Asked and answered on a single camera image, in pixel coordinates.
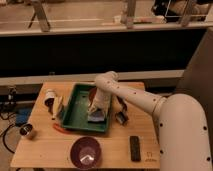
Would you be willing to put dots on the white cup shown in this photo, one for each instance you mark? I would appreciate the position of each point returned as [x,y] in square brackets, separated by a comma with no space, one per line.
[50,95]

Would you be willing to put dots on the small black clamp device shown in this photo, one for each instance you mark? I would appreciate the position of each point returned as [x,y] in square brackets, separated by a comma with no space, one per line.
[122,116]

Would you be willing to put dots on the grey cabinet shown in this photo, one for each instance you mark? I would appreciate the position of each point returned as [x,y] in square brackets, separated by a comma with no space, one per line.
[197,79]

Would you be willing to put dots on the metal can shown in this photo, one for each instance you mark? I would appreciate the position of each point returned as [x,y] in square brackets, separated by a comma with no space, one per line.
[27,131]

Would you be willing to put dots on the purple bowl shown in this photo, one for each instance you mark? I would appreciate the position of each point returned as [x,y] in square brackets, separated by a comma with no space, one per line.
[85,153]

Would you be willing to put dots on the blue sponge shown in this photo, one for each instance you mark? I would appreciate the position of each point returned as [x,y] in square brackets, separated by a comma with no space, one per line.
[96,116]

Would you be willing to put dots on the orange carrot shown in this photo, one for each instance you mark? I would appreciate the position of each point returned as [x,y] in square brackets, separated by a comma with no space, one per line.
[60,129]

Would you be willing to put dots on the green plastic tray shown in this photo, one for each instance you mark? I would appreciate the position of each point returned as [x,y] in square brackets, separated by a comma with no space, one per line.
[75,113]

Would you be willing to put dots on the blue box on floor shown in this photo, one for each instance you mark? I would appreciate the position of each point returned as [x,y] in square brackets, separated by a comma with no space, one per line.
[22,116]

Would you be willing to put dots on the wooden table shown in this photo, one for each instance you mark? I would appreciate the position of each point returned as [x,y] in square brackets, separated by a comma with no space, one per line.
[51,149]

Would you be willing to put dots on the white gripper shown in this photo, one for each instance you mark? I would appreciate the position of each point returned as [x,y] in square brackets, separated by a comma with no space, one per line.
[101,101]

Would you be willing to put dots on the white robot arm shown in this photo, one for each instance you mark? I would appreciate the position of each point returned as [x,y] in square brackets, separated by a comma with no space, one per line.
[183,129]

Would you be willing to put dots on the banana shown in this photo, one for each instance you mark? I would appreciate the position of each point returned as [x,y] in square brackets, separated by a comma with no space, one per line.
[57,106]

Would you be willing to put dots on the black remote control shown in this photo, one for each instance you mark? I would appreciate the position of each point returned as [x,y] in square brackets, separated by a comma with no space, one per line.
[135,148]

